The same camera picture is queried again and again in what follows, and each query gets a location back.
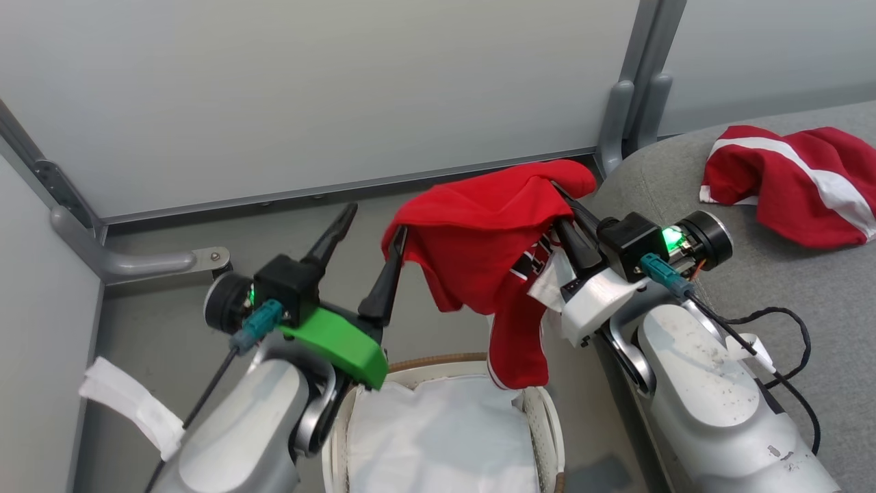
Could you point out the grey partition post with bracket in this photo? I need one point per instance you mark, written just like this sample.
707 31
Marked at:
65 195

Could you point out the red garment with white stripe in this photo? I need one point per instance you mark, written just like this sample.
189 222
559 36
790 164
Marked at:
787 198

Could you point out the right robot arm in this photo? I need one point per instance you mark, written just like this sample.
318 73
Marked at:
712 404

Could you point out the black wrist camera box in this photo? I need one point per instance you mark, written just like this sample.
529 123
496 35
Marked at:
287 287
626 243

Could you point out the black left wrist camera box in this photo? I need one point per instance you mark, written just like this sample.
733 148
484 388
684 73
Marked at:
287 287

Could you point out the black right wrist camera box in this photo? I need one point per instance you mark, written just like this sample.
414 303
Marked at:
626 243

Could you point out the red jersey with black trim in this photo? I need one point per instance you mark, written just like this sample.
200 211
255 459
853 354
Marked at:
479 233

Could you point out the white wicker-rimmed laundry basket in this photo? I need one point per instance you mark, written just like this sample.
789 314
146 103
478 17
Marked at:
547 431

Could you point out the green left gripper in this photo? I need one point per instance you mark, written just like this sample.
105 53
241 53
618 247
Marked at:
342 342

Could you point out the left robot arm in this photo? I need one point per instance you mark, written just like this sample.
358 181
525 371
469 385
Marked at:
233 438

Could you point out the white basket liner cloth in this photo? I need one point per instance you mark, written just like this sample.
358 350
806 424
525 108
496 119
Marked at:
438 438

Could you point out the grey double partition post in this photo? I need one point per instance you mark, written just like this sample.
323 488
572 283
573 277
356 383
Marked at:
650 41

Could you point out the grey partition bottom rail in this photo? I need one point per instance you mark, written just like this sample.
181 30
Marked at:
342 188

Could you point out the short grey partition foot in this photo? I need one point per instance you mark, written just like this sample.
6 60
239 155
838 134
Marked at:
657 109
616 130

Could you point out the long grey partition foot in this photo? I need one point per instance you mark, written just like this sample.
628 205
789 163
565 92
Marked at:
137 263

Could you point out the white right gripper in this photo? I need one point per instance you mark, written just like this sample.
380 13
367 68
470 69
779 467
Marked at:
599 301

